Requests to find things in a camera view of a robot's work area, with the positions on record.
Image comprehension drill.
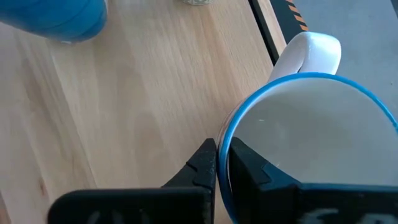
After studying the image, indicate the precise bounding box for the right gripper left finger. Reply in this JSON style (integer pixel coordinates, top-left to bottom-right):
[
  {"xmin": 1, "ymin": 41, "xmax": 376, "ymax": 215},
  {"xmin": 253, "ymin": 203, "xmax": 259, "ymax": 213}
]
[{"xmin": 48, "ymin": 138, "xmax": 218, "ymax": 224}]

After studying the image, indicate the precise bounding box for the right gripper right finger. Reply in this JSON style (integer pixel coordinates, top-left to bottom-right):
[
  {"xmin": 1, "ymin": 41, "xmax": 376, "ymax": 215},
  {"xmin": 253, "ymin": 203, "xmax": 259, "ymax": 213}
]
[{"xmin": 228, "ymin": 137, "xmax": 398, "ymax": 224}]

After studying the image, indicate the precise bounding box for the red white patterned mug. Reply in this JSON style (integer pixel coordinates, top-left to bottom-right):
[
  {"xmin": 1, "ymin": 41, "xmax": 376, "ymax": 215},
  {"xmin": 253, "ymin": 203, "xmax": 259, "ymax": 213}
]
[{"xmin": 217, "ymin": 30, "xmax": 398, "ymax": 224}]

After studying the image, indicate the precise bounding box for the grey geometric patterned mug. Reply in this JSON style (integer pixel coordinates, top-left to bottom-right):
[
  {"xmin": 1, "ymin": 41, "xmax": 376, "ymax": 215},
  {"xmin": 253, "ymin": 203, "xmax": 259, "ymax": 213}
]
[{"xmin": 182, "ymin": 0, "xmax": 215, "ymax": 6}]

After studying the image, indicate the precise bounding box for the blue mug white handle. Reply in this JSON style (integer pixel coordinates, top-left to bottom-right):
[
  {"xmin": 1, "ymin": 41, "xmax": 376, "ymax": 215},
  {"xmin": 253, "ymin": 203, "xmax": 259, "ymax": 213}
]
[{"xmin": 0, "ymin": 0, "xmax": 109, "ymax": 44}]

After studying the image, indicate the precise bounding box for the black hazard striped mat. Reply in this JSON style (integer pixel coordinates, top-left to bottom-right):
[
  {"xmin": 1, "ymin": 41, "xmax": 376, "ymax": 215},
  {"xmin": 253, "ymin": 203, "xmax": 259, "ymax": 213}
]
[{"xmin": 269, "ymin": 0, "xmax": 310, "ymax": 44}]

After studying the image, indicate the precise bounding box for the wooden shelf black frame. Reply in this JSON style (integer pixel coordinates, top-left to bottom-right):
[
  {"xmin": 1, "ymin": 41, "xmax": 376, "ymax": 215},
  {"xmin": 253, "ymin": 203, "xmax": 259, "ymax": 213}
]
[{"xmin": 0, "ymin": 0, "xmax": 276, "ymax": 224}]

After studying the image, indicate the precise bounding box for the black table frame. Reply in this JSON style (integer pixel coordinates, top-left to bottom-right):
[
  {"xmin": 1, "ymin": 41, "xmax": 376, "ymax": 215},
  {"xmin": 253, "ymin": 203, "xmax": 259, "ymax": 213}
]
[{"xmin": 248, "ymin": 0, "xmax": 280, "ymax": 66}]

